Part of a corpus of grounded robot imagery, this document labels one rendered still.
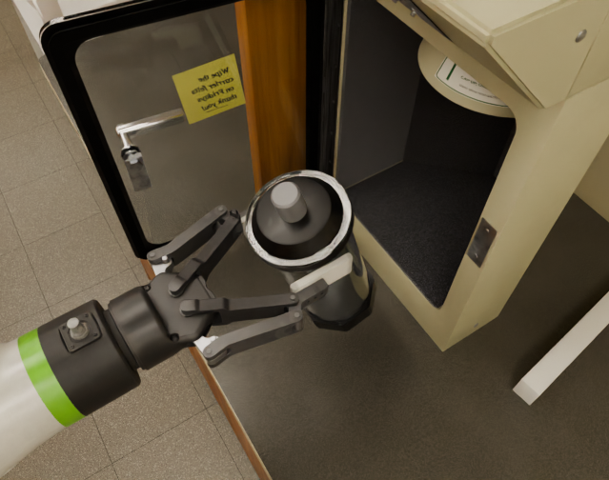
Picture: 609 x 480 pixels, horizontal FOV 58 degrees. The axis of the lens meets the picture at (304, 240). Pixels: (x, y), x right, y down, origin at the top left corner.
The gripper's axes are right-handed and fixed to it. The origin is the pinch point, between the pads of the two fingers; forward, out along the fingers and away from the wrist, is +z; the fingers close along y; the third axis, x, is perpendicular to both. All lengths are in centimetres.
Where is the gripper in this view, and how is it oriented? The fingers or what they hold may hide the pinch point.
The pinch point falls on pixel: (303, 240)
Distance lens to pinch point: 58.1
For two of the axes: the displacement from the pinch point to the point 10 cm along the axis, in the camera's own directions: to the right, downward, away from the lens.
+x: 0.2, 5.7, 8.2
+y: -5.4, -6.9, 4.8
